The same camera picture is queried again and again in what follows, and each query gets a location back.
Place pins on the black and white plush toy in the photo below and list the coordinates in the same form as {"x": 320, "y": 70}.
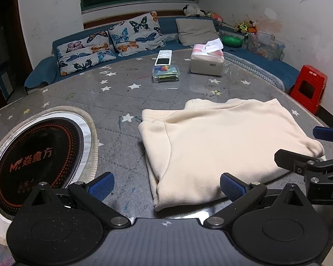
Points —
{"x": 191, "y": 10}

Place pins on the white remote control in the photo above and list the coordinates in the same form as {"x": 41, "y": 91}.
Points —
{"x": 163, "y": 58}

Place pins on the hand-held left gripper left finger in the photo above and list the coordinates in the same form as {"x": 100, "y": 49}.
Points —
{"x": 101, "y": 185}

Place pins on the dark wooden door frame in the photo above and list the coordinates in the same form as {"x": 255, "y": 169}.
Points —
{"x": 21, "y": 47}

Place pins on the cream fleece sweatshirt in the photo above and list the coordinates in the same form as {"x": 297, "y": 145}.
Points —
{"x": 211, "y": 144}

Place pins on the plain beige pillow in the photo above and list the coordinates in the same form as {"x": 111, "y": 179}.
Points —
{"x": 195, "y": 32}

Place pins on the wooden wall trim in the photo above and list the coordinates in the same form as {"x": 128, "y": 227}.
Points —
{"x": 100, "y": 23}

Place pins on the grey star-patterned tablecloth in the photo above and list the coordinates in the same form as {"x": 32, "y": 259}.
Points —
{"x": 113, "y": 94}

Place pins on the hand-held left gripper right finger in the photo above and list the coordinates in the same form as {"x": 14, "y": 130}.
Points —
{"x": 233, "y": 188}

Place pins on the blue framed cabinet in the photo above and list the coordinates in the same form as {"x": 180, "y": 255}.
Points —
{"x": 5, "y": 83}

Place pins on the blue corner sofa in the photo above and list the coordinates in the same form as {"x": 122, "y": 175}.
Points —
{"x": 41, "y": 74}

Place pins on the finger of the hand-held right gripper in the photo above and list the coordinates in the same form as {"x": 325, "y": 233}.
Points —
{"x": 327, "y": 134}
{"x": 288, "y": 158}

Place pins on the clear plastic storage bin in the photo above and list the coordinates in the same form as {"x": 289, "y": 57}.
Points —
{"x": 266, "y": 47}

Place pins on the square butterfly print pillow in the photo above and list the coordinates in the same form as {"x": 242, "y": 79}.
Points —
{"x": 136, "y": 33}

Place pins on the wide butterfly print pillow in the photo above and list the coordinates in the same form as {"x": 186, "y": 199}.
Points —
{"x": 83, "y": 52}

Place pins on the pink and orange plush toys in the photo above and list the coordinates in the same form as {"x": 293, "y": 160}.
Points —
{"x": 214, "y": 16}

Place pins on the white and pink tissue box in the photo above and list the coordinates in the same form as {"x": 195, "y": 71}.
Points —
{"x": 205, "y": 66}

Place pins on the round black induction cooktop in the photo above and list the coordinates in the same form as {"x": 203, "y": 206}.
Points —
{"x": 30, "y": 144}

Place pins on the red plastic stool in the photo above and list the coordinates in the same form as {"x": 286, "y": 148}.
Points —
{"x": 313, "y": 73}

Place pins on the white paper slip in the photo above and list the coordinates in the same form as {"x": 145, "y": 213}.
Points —
{"x": 215, "y": 44}

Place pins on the clear box of coloured items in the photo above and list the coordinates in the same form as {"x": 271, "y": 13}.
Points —
{"x": 166, "y": 73}

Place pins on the green plastic bowl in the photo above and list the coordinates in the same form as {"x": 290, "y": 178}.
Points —
{"x": 231, "y": 40}

